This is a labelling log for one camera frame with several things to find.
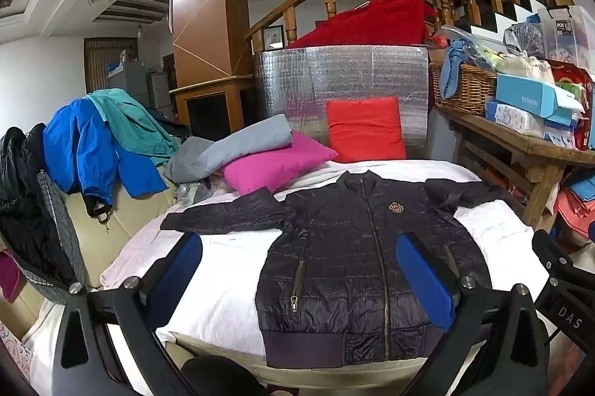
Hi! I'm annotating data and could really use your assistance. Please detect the blue cardboard box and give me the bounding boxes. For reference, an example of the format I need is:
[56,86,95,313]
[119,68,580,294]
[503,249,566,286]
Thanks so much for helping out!
[495,73,585,128]

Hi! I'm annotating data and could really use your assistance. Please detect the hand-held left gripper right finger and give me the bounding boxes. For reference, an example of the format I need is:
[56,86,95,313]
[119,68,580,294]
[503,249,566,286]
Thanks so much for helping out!
[396,232,551,396]

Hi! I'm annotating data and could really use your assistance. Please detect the grey refrigerator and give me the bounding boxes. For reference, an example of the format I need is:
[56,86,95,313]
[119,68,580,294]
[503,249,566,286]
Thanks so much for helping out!
[108,61,169,113]

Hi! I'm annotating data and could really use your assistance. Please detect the red patterned bag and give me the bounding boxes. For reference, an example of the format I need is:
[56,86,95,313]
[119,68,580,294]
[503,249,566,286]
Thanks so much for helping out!
[551,60,595,151]

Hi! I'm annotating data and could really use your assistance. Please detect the magenta cloth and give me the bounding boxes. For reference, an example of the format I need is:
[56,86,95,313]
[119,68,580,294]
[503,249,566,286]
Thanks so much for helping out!
[0,249,27,304]

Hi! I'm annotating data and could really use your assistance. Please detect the dark dotted plastic bag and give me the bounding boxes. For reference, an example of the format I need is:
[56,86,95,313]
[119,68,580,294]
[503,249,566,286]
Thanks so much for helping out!
[504,23,546,57]

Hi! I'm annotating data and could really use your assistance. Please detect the grey checked cloth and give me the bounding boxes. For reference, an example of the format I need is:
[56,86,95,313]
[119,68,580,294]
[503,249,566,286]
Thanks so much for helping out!
[36,170,88,305]

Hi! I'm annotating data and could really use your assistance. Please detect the pile of folded cloths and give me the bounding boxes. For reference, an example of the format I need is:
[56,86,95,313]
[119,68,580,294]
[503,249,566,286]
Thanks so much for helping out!
[554,170,595,249]

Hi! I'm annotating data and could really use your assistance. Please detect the silver foil mat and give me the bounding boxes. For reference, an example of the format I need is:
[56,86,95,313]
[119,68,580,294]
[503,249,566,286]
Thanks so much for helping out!
[253,44,431,163]

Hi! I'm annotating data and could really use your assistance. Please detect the grey hoodie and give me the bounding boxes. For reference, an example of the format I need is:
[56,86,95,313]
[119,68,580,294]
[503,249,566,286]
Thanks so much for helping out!
[164,114,293,184]

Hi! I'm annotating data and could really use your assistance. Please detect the beige sofa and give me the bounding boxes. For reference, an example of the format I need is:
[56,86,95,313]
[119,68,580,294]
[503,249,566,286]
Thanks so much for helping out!
[0,187,178,378]

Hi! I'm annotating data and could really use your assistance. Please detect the pink pillow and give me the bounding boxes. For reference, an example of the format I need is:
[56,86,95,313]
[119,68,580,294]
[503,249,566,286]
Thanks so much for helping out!
[221,131,339,195]

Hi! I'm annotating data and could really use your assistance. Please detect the light blue cloth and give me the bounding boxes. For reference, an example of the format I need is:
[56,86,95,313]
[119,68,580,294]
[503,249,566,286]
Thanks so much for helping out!
[439,38,480,99]

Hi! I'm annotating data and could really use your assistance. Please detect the white fleece blanket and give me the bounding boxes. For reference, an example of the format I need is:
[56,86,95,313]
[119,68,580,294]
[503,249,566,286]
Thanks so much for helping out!
[100,159,550,360]

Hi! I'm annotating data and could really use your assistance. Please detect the teal jacket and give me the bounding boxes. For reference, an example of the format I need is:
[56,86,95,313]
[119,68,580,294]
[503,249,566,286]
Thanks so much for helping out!
[86,89,183,167]

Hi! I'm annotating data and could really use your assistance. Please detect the wooden column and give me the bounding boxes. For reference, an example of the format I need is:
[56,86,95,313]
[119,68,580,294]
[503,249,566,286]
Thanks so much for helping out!
[168,0,256,141]

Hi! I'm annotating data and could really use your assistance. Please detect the red blanket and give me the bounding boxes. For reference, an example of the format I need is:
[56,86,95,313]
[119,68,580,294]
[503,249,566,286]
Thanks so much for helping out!
[286,0,440,49]

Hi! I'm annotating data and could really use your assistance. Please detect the glossy black coat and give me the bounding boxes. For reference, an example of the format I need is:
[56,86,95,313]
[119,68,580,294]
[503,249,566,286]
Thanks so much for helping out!
[0,123,77,285]

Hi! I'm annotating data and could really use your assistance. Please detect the black quilted jacket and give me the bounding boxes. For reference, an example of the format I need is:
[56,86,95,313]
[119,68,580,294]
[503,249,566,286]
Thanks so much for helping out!
[160,170,512,369]

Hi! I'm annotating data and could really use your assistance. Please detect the red pillow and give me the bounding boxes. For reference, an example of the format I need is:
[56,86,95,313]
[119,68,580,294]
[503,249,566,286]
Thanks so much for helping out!
[325,97,407,164]

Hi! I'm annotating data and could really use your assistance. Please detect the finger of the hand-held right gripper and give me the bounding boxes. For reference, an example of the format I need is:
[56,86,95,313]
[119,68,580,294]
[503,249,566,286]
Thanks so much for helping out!
[531,229,595,351]

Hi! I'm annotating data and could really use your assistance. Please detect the wooden side table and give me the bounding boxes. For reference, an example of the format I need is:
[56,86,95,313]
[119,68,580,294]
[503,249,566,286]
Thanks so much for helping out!
[434,103,595,232]

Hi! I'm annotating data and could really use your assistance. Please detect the framed picture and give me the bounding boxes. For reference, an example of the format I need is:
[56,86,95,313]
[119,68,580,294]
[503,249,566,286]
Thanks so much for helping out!
[263,25,285,51]

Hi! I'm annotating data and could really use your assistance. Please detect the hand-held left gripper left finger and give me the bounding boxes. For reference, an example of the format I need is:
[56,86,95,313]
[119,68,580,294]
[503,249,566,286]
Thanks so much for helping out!
[51,232,203,396]

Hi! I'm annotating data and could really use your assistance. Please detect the white tissue pack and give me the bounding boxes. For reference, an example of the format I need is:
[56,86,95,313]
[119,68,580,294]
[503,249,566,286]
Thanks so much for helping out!
[486,99,546,139]

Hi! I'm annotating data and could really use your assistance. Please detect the blue jacket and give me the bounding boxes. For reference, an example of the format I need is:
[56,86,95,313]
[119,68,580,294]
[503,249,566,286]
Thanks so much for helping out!
[43,99,169,218]

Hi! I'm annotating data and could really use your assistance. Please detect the wicker basket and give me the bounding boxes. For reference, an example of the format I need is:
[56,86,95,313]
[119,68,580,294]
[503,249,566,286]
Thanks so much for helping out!
[428,61,498,116]

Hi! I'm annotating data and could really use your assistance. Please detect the clear plastic storage box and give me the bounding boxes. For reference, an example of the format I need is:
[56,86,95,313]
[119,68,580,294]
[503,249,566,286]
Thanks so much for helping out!
[537,4,595,76]

